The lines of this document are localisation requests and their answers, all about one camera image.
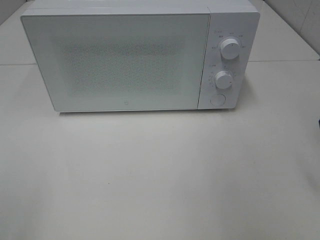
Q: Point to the round white door button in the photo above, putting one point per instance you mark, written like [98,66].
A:
[218,100]

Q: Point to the white timer knob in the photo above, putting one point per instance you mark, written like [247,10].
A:
[223,80]

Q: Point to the white microwave door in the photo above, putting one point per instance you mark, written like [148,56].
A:
[95,63]

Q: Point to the white microwave oven body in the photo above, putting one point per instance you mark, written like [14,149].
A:
[227,18]

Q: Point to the upper white power knob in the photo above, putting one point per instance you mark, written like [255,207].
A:
[230,48]

